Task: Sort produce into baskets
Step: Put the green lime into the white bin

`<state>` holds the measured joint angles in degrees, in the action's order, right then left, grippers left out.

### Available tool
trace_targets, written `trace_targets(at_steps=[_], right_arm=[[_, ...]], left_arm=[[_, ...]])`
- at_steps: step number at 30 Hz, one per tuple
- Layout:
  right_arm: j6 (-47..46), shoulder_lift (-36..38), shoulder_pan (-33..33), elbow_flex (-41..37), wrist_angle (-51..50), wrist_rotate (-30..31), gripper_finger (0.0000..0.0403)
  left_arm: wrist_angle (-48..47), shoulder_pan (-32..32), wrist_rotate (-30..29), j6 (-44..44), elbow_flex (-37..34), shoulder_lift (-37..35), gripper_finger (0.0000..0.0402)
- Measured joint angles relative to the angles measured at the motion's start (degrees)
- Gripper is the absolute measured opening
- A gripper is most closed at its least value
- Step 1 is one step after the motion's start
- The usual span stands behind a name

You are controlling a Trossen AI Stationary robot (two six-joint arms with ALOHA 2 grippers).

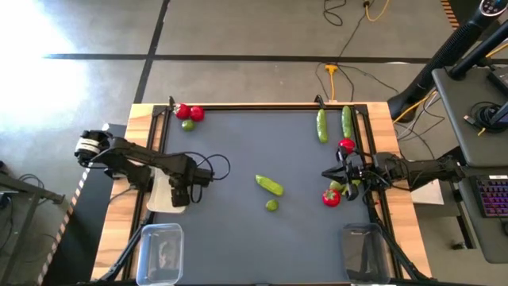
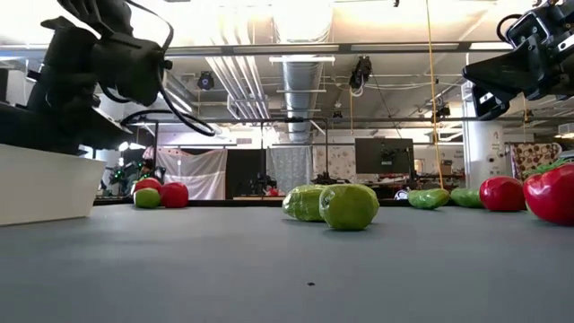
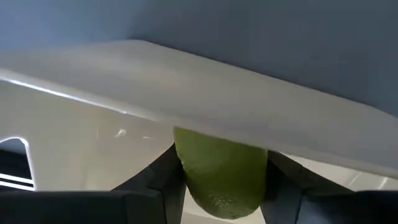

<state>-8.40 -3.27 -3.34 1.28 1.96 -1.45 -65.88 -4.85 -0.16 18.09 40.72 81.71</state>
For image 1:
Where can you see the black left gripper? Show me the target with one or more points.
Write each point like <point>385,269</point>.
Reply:
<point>180,196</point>

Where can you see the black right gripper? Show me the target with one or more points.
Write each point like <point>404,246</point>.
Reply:
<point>359,175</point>

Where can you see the green plastic cucumber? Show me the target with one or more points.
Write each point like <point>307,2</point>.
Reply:
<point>336,186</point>
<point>347,121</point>
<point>270,185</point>
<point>322,126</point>

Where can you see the red plastic tomato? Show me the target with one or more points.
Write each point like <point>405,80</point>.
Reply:
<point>331,197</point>
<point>347,145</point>
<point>197,113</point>
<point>182,111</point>

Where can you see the green plastic lime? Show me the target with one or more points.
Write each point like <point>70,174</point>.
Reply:
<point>188,125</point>
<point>272,205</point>

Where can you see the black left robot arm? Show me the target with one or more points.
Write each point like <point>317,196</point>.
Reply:
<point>131,157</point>

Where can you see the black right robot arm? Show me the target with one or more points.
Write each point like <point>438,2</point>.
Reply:
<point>420,171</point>

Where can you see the white plastic bin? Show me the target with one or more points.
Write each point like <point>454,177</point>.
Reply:
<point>160,196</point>

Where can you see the dark grey table mat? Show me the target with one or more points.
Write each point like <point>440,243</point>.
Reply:
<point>246,151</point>

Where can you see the black clamp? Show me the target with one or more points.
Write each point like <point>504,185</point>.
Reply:
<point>320,102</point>
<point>172,102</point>

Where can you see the clear plastic bin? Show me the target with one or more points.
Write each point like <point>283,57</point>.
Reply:
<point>151,238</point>
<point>365,254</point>

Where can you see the white sheet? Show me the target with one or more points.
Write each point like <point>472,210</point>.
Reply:
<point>430,194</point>

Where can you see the grey side desk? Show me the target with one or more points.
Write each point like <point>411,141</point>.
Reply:
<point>456,119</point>

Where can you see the black platform with striped edge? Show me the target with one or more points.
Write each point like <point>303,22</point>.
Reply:
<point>79,238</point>

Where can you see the backlit black keyboard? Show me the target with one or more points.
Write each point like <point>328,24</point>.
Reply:
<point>492,196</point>

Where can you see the black metal stand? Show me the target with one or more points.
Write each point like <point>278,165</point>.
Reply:
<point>47,194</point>

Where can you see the black tower fan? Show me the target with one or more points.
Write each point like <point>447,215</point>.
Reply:
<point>444,51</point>

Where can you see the grey keyboard desk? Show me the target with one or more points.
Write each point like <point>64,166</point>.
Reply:
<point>488,238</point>

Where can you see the black stand pole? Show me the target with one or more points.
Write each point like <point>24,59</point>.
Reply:
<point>476,51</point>

